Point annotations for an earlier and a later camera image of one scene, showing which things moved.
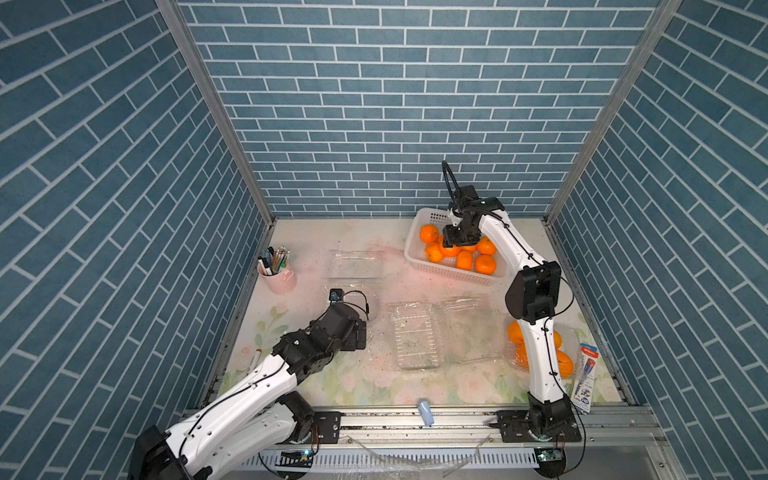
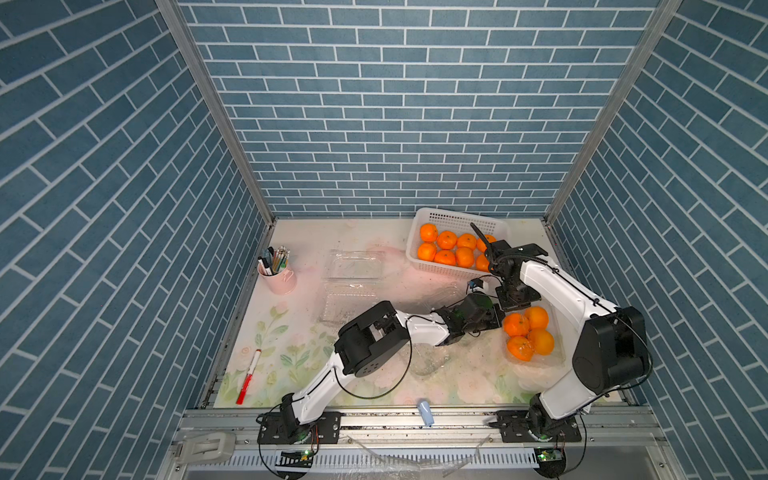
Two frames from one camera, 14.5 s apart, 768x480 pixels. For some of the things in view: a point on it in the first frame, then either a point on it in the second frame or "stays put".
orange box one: [428, 234] stays put
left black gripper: [352, 342] to [490, 310]
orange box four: [464, 260] stays put
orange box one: [485, 264] stays put
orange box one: [557, 339] to [516, 324]
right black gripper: [449, 241] to [527, 299]
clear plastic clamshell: [359, 273] stays put
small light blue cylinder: [426, 413] stays put
